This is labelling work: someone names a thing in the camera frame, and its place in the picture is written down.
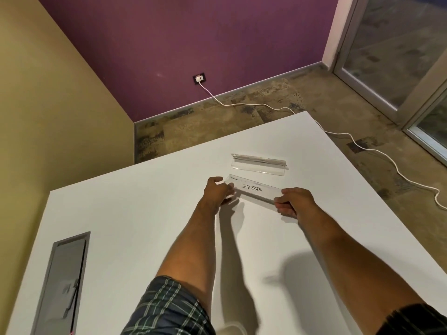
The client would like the person's right hand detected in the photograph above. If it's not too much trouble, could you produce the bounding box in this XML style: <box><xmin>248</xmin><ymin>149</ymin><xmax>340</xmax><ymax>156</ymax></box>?
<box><xmin>274</xmin><ymin>187</ymin><xmax>320</xmax><ymax>225</ymax></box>

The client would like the person's left forearm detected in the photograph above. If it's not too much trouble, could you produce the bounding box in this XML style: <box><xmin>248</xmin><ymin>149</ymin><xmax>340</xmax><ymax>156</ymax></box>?
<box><xmin>156</xmin><ymin>201</ymin><xmax>219</xmax><ymax>316</ymax></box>

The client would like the clear acrylic sign holder with paper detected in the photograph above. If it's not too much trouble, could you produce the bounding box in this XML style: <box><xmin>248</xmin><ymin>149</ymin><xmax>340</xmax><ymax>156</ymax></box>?
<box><xmin>228</xmin><ymin>174</ymin><xmax>282</xmax><ymax>205</ymax></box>

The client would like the person's left hand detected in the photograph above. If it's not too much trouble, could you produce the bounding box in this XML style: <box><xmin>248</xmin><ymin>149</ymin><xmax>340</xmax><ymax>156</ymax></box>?
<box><xmin>198</xmin><ymin>176</ymin><xmax>235</xmax><ymax>215</ymax></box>

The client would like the empty clear acrylic sign holder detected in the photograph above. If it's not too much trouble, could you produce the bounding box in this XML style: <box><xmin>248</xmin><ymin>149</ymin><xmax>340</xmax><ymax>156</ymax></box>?
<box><xmin>230</xmin><ymin>153</ymin><xmax>290</xmax><ymax>176</ymax></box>

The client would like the glass sliding door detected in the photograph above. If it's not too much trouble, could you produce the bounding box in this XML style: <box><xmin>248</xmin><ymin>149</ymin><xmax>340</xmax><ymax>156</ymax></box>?
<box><xmin>333</xmin><ymin>0</ymin><xmax>447</xmax><ymax>166</ymax></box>

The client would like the plaid shirt sleeve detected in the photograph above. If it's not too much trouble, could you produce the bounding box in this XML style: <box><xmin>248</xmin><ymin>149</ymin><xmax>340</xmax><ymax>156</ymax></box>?
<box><xmin>376</xmin><ymin>303</ymin><xmax>447</xmax><ymax>335</ymax></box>
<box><xmin>121</xmin><ymin>275</ymin><xmax>216</xmax><ymax>335</ymax></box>

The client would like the white power cable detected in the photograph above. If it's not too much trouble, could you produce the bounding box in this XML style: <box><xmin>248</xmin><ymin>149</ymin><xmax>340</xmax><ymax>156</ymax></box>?
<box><xmin>199</xmin><ymin>80</ymin><xmax>447</xmax><ymax>210</ymax></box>

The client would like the grey table cable hatch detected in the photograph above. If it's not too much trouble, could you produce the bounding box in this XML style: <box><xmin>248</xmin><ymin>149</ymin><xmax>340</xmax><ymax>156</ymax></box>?
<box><xmin>31</xmin><ymin>231</ymin><xmax>91</xmax><ymax>335</ymax></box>

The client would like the person's right forearm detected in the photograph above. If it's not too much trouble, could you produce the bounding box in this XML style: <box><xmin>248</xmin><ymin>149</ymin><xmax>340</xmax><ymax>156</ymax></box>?
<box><xmin>297</xmin><ymin>209</ymin><xmax>428</xmax><ymax>335</ymax></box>

